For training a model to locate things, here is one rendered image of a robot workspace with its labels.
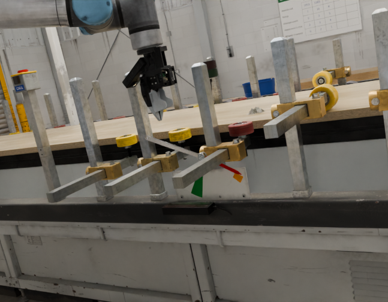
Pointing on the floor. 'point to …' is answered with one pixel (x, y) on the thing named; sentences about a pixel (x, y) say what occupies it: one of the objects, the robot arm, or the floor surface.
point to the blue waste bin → (268, 84)
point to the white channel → (62, 75)
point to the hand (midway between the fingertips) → (157, 116)
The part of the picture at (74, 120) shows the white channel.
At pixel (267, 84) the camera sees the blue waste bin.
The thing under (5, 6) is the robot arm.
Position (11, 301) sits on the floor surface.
